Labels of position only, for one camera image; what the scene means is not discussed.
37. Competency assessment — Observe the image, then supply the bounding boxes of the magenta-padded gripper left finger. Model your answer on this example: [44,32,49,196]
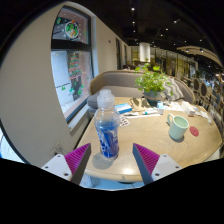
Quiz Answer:
[41,142,92,186]

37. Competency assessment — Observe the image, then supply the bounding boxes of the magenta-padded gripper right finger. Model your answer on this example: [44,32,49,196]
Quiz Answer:
[132,143,184,186]

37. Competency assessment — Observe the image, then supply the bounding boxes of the clear bottle with blue label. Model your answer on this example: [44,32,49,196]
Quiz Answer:
[93,88,122,161]

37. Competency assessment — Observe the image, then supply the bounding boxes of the pale green mug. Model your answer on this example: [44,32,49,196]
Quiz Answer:
[166,112,190,141]

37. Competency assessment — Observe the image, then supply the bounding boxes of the pill blister pack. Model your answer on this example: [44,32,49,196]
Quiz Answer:
[118,115,131,128]

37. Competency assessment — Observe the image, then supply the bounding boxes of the small light blue carton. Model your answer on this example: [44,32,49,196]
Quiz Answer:
[156,100,165,115]

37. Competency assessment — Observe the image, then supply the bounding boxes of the flat round red coaster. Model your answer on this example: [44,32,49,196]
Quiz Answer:
[189,125,200,138]

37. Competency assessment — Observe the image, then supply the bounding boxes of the small blue white box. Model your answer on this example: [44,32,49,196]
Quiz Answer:
[114,102,133,115]

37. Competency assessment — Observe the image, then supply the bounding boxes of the printed white paper sheets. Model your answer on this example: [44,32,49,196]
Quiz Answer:
[163,101,184,113]

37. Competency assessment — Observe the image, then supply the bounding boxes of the white rectangular box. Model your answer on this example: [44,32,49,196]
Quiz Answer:
[180,100,197,117]

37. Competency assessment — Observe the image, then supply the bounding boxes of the white blue leaflets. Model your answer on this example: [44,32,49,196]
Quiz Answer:
[196,108,211,119]

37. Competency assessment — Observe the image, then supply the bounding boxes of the green potted plant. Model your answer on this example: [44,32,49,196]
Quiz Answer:
[134,62,173,103]

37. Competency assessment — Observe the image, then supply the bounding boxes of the grey curved sofa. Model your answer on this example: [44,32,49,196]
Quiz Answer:
[87,69,197,118]

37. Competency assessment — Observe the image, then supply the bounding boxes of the window with festive stickers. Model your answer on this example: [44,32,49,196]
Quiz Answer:
[50,4,94,123]

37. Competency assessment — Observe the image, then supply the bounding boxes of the group of dining chairs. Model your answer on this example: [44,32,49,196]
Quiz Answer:
[191,74,224,114]

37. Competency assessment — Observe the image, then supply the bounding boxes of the white cylindrical pendant lamp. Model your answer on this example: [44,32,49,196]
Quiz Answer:
[138,41,152,63]

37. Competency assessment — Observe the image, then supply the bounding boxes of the group of ceiling lights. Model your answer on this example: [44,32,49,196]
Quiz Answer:
[129,6,224,54]

